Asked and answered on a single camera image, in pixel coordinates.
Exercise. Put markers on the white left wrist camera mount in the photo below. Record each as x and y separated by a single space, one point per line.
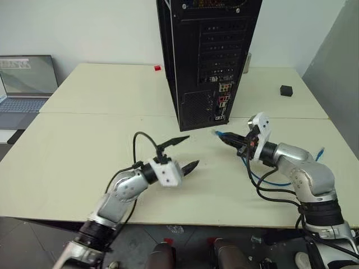
168 172

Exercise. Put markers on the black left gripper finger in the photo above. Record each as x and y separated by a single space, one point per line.
190 168
174 141

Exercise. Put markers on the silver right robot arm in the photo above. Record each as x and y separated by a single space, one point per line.
305 171

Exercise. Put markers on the dark rounded shape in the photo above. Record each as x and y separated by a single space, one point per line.
228 253
162 256

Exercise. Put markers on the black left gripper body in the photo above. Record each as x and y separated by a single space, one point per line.
162 157

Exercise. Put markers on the small black box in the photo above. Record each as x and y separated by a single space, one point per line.
286 91

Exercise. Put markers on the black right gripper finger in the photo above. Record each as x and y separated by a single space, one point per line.
235 136
237 143

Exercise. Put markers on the grey open laptop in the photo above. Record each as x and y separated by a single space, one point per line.
22 78

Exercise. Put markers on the small red block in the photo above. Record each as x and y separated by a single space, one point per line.
157 67

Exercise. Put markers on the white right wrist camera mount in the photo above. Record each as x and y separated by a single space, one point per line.
262 126

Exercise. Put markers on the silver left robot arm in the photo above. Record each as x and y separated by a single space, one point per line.
112 204

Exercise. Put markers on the black computer tower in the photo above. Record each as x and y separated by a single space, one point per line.
190 56

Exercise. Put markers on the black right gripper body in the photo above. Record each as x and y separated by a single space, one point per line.
249 147

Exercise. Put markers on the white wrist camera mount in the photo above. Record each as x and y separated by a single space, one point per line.
168 172
262 126

